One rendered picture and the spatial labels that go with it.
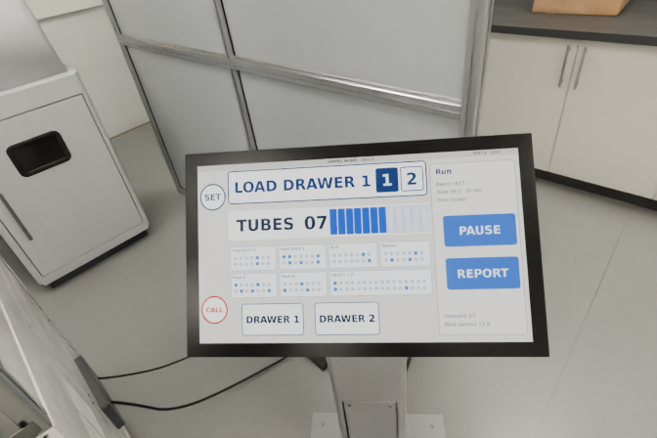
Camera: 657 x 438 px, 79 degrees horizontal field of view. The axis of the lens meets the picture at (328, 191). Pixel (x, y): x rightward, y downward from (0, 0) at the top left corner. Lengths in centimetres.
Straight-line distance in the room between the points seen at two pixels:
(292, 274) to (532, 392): 130
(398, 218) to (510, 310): 20
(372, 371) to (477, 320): 31
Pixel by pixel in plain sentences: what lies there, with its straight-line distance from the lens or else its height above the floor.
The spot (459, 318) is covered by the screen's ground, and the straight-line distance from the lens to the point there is 62.
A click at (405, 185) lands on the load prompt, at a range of 59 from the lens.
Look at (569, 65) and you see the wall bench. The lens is 241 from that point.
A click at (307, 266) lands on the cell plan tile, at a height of 106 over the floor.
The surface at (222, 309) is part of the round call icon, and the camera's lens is 65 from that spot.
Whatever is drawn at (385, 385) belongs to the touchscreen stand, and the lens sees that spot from 92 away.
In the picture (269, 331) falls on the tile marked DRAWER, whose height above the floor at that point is 99.
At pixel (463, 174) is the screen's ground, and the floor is 116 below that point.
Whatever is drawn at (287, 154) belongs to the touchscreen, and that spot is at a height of 119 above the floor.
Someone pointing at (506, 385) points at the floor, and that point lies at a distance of 176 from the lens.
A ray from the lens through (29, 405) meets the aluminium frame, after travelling 71.
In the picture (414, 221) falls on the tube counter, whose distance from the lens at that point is 59.
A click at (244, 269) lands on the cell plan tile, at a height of 106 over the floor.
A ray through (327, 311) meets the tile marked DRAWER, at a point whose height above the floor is 101.
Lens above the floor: 149
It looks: 35 degrees down
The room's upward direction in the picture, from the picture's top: 8 degrees counter-clockwise
